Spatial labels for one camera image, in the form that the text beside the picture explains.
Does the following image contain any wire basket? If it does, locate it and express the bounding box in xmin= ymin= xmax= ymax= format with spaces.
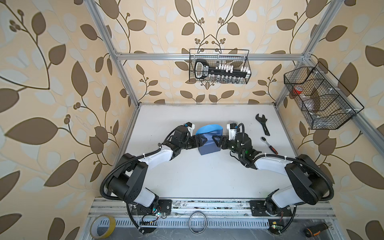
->
xmin=189 ymin=48 xmax=252 ymax=85
xmin=284 ymin=62 xmax=364 ymax=130

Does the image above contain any black socket set rail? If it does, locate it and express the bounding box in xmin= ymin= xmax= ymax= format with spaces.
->
xmin=192 ymin=60 xmax=252 ymax=79

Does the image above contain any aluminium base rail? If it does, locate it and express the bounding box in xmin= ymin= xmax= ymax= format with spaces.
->
xmin=86 ymin=197 xmax=337 ymax=229

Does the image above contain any grey ring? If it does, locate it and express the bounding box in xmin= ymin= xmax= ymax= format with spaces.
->
xmin=188 ymin=211 xmax=208 ymax=235

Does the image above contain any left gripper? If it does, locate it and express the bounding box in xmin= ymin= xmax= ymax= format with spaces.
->
xmin=179 ymin=134 xmax=209 ymax=150

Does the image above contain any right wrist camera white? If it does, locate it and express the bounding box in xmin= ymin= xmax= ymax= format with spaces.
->
xmin=227 ymin=123 xmax=238 ymax=141

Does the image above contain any red handled ratchet wrench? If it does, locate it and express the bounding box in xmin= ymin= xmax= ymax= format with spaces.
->
xmin=261 ymin=137 xmax=279 ymax=155

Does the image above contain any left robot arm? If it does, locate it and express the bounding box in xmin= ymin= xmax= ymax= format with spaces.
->
xmin=100 ymin=123 xmax=208 ymax=208

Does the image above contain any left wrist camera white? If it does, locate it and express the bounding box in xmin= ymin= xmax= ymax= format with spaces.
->
xmin=184 ymin=122 xmax=195 ymax=136

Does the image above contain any orange black screwdriver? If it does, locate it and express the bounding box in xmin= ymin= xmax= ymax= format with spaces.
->
xmin=303 ymin=223 xmax=331 ymax=238

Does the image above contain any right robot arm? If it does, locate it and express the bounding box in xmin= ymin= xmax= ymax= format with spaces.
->
xmin=212 ymin=133 xmax=335 ymax=216

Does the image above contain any back wire basket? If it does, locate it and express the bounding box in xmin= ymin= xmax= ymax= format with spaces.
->
xmin=189 ymin=48 xmax=252 ymax=85

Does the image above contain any black adjustable wrench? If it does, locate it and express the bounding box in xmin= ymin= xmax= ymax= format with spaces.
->
xmin=255 ymin=114 xmax=270 ymax=136

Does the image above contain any right wire basket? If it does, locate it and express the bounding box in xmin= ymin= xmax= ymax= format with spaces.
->
xmin=284 ymin=62 xmax=364 ymax=130

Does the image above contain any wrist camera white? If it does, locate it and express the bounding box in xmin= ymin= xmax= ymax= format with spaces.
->
xmin=184 ymin=122 xmax=195 ymax=136
xmin=227 ymin=123 xmax=238 ymax=141

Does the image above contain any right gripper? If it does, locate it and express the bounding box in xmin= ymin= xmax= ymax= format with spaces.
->
xmin=212 ymin=134 xmax=244 ymax=158

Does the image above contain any yellow tape roll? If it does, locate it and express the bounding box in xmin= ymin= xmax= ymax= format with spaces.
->
xmin=90 ymin=215 xmax=117 ymax=240

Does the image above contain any red capped plastic item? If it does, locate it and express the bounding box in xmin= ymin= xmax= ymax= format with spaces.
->
xmin=292 ymin=86 xmax=304 ymax=96

